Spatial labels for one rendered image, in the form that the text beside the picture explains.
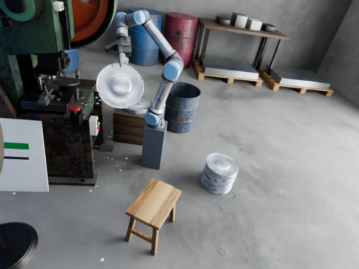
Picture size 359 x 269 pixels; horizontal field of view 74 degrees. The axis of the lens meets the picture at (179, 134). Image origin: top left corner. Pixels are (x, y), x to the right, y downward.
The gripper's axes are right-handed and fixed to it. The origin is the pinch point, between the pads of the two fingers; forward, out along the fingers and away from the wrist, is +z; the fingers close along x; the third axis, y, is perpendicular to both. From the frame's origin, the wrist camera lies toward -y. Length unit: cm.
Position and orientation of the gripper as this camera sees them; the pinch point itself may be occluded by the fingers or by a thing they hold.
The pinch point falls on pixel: (119, 65)
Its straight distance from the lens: 161.7
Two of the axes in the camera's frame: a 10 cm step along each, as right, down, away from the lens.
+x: -2.8, 1.5, 9.5
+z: 0.7, 9.9, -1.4
